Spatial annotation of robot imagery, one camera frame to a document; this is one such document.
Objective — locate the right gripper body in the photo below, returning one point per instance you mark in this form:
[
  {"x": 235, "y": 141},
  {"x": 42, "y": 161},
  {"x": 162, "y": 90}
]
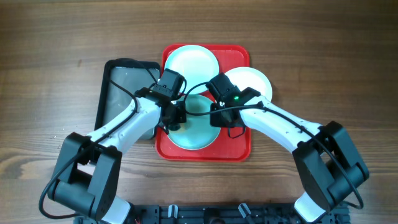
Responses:
[{"x": 218, "y": 120}]

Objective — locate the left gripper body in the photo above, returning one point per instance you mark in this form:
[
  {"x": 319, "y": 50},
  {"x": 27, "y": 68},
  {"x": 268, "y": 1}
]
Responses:
[{"x": 176, "y": 117}]

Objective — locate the light blue plate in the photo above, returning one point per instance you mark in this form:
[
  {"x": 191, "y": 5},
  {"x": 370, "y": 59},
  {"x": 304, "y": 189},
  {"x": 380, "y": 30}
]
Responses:
[
  {"x": 195, "y": 63},
  {"x": 197, "y": 132}
]

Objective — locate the white round plate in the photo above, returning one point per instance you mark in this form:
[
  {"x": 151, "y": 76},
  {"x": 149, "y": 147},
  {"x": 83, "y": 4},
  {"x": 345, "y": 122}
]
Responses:
[{"x": 244, "y": 77}]

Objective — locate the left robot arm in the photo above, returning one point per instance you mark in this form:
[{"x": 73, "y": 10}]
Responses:
[{"x": 85, "y": 177}]

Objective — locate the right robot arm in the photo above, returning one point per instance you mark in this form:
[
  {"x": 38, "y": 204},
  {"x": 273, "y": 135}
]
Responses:
[{"x": 329, "y": 164}]

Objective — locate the red plastic tray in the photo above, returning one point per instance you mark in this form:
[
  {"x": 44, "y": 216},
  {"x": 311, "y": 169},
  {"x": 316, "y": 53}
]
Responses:
[{"x": 231, "y": 145}]

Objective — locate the black water tray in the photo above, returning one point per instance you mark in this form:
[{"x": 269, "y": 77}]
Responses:
[{"x": 129, "y": 74}]

